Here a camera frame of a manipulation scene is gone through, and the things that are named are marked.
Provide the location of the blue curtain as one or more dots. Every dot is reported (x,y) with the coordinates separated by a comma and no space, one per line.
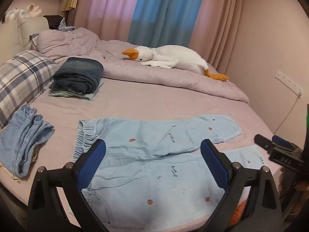
(166,12)

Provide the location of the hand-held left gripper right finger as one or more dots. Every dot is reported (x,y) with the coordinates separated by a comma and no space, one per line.
(213,164)

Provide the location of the white goose plush toy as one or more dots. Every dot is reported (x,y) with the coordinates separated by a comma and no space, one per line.
(173,55)

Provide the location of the plaid pillow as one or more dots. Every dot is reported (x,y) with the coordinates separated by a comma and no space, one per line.
(21,77)

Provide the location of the folded light blue jeans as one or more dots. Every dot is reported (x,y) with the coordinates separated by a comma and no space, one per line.
(21,135)

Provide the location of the dark brown cloth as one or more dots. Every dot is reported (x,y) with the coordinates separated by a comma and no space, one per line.
(53,20)

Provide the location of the lilac duvet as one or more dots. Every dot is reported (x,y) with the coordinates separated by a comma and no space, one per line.
(154,77)

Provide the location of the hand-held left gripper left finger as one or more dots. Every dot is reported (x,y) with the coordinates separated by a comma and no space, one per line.
(95,159)

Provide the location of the white blue plush toy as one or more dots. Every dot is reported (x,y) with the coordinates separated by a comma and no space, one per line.
(14,14)

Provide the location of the orange fuzzy item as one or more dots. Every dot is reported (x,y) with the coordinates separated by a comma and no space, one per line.
(237,212)

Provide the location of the beige pillow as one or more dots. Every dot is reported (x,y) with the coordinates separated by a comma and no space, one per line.
(31,29)

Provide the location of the folded dark blue jeans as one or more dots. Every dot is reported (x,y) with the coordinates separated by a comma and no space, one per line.
(79,73)

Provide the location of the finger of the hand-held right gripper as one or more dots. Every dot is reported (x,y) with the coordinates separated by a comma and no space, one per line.
(281,140)
(262,141)

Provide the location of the pink curtain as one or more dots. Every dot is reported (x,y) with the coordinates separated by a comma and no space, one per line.
(219,21)
(106,7)

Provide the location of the light blue strawberry print pants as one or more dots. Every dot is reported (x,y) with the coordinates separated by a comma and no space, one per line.
(149,174)

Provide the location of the pink bed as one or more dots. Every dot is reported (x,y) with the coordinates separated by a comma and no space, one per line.
(144,106)

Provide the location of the beige padded headboard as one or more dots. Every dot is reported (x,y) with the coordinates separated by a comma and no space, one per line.
(8,41)

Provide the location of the blue checked cloth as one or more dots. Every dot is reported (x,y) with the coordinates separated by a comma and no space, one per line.
(65,27)

